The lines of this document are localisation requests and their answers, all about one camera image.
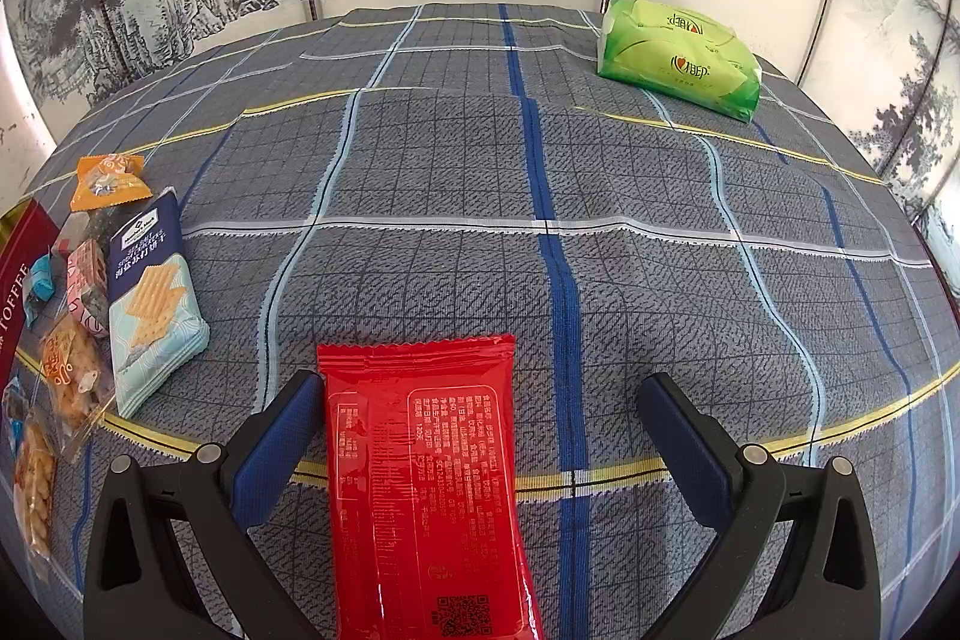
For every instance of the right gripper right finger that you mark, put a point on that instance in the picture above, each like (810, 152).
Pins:
(826, 582)

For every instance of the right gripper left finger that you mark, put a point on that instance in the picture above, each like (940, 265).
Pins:
(137, 584)

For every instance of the clear biscuit packet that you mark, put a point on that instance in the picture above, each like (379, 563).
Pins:
(77, 373)

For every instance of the blue soda cracker pack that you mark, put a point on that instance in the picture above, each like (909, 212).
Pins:
(155, 323)

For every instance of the clear cookie packet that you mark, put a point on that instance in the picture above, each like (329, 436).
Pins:
(34, 479)

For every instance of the red snack packet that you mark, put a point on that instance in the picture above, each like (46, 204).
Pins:
(420, 454)

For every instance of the pink snack packet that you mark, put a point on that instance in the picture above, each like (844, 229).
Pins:
(87, 299)

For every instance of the blue candy wrapper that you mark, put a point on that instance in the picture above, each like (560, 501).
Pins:
(38, 288)

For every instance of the orange snack packet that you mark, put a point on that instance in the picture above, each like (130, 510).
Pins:
(110, 180)

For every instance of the dark seed bar packet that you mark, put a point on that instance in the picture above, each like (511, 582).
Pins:
(81, 226)

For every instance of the red gold toffee tin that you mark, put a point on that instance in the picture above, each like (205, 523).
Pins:
(27, 233)

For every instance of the grey plaid tablecloth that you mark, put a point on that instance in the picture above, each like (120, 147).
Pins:
(438, 172)

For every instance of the green tissue pack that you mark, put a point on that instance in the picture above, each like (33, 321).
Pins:
(681, 53)

